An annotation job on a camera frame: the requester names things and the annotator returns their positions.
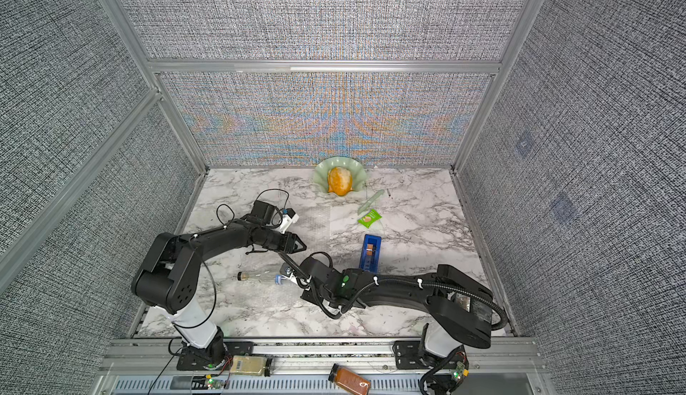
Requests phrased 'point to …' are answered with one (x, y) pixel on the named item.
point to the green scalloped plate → (358, 173)
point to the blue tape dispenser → (371, 253)
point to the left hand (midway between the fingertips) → (305, 245)
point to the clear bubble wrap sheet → (267, 294)
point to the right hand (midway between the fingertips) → (302, 273)
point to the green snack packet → (369, 219)
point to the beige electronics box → (243, 365)
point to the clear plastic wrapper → (367, 203)
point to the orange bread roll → (339, 180)
